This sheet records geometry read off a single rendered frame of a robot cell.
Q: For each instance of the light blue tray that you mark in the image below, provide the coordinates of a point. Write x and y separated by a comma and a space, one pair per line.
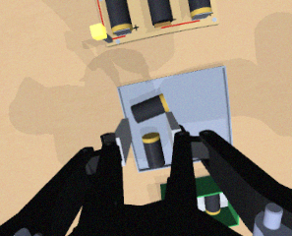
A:
199, 100

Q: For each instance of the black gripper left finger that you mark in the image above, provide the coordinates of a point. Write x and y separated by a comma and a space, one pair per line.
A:
54, 208

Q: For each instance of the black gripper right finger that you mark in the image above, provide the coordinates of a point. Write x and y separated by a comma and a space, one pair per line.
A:
259, 200

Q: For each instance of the green open-top box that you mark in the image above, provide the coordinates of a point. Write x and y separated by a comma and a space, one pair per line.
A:
207, 187

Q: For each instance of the black battery with gold end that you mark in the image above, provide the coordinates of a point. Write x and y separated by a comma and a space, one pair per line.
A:
212, 204
160, 11
119, 15
149, 108
153, 148
199, 6

